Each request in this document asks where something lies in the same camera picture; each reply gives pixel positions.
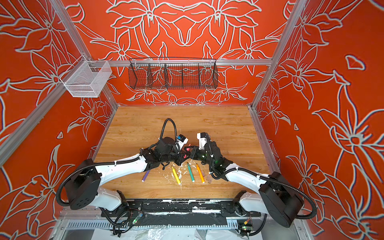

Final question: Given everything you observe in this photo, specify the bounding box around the yellow marker pen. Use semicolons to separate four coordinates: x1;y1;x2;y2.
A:
172;166;181;185

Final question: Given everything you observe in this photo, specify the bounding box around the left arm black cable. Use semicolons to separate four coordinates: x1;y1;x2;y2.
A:
55;118;178;208

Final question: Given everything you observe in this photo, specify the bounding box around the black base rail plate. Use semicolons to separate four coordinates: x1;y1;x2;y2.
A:
101;199;262;218

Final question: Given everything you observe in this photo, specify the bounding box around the purple marker pen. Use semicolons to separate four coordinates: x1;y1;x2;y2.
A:
142;170;150;182

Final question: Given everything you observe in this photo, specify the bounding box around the black wire basket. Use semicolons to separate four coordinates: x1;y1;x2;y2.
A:
128;57;219;90

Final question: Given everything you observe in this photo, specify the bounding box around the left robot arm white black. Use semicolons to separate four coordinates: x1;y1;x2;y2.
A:
56;135;188;211

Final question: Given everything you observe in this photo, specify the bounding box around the grey slotted cable duct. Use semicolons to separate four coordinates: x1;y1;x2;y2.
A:
65;220;239;231

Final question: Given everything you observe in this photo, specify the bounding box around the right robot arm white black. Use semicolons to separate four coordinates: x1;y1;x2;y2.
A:
185;146;304;228

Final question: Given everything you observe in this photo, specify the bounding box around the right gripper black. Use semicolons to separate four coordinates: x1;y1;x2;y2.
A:
182;146;216;169

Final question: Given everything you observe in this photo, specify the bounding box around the orange marker pen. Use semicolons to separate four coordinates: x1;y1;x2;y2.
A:
196;164;205;184

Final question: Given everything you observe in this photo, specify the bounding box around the green marker pen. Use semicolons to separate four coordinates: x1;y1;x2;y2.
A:
187;163;195;183

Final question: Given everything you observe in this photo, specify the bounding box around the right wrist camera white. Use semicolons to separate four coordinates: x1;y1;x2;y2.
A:
197;132;211;150

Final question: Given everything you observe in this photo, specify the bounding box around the clear plastic bin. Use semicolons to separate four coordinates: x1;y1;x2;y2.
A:
60;61;112;98

